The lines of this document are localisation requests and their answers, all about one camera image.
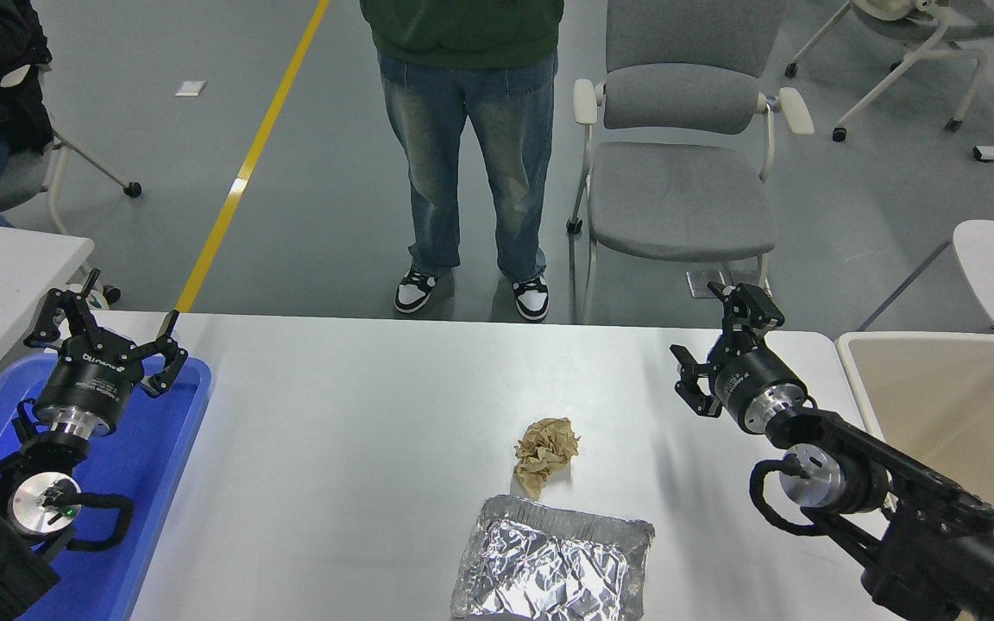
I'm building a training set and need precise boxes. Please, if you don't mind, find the grey chair with white legs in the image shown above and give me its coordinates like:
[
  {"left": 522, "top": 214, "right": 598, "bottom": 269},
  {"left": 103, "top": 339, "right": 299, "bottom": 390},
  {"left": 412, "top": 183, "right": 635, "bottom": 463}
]
[{"left": 0, "top": 65, "right": 142, "bottom": 235}]

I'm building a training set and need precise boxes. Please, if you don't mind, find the blue plastic tray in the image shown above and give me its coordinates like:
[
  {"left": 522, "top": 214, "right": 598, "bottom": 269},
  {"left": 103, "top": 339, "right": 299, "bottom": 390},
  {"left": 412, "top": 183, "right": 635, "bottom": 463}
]
[{"left": 0, "top": 352, "right": 213, "bottom": 621}]

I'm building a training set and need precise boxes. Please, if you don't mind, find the silver foil tray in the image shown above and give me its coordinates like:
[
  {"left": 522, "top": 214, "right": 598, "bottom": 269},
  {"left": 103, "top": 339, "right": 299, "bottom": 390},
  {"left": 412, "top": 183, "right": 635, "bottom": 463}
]
[{"left": 450, "top": 495, "right": 657, "bottom": 621}]

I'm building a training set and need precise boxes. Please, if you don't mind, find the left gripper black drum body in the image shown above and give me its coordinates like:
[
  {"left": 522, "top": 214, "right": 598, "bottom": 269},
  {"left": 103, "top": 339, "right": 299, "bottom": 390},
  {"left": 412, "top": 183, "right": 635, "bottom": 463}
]
[{"left": 35, "top": 336, "right": 146, "bottom": 429}]

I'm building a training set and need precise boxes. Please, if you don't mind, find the tan paper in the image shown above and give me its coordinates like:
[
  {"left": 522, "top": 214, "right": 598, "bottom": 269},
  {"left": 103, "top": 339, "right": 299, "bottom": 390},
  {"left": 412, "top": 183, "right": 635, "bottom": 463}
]
[{"left": 514, "top": 417, "right": 582, "bottom": 499}]

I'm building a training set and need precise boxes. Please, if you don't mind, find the grey padded armchair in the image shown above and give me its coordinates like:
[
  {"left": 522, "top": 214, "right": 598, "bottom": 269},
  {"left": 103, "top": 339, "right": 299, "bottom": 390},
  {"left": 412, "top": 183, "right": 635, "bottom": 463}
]
[{"left": 566, "top": 0, "right": 815, "bottom": 330}]

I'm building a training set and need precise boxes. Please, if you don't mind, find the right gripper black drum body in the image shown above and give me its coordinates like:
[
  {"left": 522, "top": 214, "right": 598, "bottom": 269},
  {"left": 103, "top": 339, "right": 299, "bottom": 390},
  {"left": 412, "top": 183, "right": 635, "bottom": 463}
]
[{"left": 715, "top": 348, "right": 801, "bottom": 426}]

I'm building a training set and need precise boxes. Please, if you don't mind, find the large pale bin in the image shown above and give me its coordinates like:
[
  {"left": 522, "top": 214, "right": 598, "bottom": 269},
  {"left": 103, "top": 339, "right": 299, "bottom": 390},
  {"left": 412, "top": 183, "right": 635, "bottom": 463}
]
[{"left": 835, "top": 332, "right": 994, "bottom": 540}]

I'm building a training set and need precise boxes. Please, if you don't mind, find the white-framed wheeled chair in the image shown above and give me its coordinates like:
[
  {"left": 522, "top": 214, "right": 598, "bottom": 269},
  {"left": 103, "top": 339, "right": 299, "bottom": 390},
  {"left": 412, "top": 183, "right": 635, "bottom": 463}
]
[{"left": 784, "top": 0, "right": 994, "bottom": 143}]

